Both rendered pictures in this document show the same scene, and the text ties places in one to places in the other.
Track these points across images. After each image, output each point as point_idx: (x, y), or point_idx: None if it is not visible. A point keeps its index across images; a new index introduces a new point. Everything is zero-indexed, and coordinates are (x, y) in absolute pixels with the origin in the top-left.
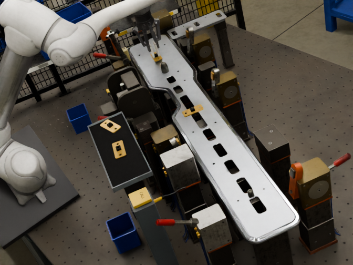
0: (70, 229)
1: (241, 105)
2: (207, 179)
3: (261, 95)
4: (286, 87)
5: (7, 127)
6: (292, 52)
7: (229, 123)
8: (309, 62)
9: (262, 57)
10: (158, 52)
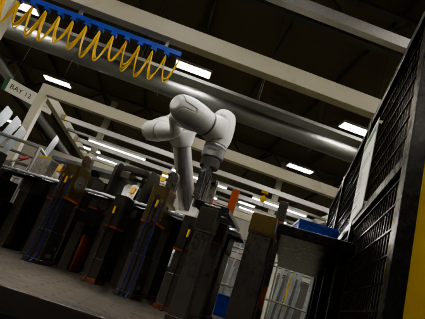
0: None
1: (52, 209)
2: (21, 176)
3: (55, 278)
4: (20, 271)
5: (180, 211)
6: (69, 303)
7: (38, 174)
8: (0, 278)
9: (130, 314)
10: (189, 210)
